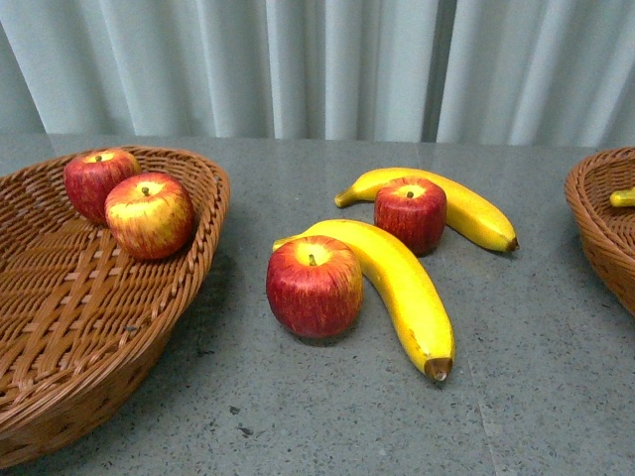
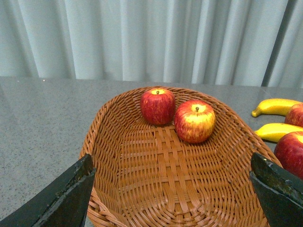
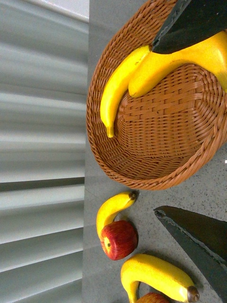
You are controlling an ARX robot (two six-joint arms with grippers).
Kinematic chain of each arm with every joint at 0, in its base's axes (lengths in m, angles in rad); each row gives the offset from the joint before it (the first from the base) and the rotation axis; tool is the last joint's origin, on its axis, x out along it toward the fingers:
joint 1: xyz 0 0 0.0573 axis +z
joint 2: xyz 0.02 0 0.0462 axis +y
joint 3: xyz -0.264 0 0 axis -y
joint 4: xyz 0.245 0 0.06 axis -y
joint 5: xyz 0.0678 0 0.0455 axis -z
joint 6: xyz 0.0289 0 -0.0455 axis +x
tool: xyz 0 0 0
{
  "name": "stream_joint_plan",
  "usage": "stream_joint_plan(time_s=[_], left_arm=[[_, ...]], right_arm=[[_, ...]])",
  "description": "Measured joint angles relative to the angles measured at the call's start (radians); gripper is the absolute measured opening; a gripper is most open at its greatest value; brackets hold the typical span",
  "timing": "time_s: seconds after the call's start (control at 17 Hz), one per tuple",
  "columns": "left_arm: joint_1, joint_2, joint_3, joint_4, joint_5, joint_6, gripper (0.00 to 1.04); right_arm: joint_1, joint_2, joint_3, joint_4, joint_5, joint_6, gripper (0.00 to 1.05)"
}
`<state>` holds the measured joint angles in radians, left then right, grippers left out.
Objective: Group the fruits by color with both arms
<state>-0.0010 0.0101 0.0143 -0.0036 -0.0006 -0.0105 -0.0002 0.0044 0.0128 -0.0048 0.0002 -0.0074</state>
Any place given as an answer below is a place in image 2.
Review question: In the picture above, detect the red apple yellow top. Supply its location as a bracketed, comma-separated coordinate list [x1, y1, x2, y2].
[274, 131, 303, 179]

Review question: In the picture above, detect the brown woven wicker basket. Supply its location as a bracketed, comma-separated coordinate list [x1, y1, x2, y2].
[80, 87, 277, 227]

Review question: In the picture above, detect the yellow banana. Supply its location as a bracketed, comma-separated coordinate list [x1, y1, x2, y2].
[255, 123, 303, 142]
[251, 98, 301, 117]

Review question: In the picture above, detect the grey pleated curtain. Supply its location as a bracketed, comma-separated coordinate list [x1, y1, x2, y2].
[0, 0, 303, 87]

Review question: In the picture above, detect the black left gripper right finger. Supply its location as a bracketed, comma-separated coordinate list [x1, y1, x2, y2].
[250, 153, 303, 227]

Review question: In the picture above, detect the upper yellow banana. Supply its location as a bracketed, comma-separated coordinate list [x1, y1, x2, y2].
[251, 98, 301, 117]

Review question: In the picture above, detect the lower yellow banana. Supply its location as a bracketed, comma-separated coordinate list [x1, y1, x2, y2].
[255, 123, 303, 142]

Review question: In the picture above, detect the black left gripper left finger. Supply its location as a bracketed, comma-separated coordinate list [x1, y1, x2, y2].
[0, 154, 96, 227]

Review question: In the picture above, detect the dark red streaked apple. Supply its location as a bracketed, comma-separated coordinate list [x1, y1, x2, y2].
[285, 103, 303, 127]

